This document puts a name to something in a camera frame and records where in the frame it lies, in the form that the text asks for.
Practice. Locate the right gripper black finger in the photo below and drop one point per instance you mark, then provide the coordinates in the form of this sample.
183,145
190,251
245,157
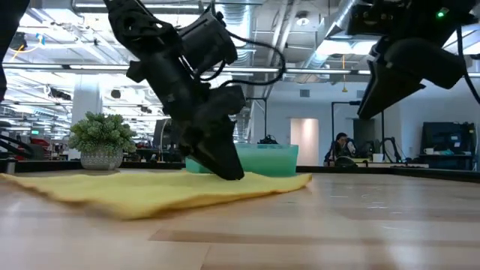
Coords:
431,63
373,86

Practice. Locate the teal plastic basket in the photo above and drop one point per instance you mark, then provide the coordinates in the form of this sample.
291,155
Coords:
270,161

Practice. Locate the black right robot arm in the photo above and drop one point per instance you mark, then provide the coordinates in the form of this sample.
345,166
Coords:
405,3

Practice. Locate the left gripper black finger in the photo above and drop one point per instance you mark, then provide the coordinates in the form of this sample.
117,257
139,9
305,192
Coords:
217,150

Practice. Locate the black aluminium table frame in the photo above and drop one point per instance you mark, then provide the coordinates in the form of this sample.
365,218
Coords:
431,173

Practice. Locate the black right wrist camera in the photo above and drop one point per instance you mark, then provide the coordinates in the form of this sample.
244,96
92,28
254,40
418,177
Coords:
371,18

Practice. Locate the black background robot arm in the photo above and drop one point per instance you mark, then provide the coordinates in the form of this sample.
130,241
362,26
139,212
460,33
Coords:
18,146

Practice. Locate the white mug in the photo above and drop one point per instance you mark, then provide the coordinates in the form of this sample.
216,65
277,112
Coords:
428,150

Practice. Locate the person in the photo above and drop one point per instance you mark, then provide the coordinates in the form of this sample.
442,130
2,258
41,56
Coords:
339,148

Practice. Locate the yellow microfiber towel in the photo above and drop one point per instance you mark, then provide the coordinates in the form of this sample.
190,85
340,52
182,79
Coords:
150,191

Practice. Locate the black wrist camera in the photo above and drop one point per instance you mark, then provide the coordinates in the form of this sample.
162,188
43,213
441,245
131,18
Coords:
371,18
208,41

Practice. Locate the green artificial succulent plant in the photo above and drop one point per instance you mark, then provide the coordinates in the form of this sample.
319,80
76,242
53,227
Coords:
101,135

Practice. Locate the black background monitor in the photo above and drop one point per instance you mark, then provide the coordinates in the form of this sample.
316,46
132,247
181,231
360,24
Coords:
161,135

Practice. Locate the black ceiling-hung device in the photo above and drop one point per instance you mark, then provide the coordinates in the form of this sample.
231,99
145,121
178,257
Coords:
17,41

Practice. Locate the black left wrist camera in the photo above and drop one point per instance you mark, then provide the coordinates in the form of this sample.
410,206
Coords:
208,41

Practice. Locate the white cup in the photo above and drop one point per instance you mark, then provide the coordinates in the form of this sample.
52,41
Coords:
378,157

